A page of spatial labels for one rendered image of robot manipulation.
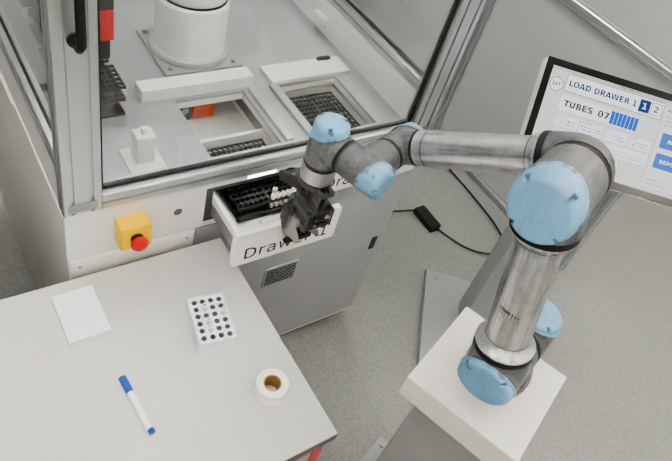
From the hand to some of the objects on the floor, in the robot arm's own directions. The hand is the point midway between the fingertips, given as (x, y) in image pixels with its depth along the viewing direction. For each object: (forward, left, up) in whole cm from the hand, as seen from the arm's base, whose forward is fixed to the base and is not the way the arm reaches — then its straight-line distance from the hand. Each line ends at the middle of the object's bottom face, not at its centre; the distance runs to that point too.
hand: (293, 231), depth 150 cm
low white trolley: (+9, +43, -90) cm, 100 cm away
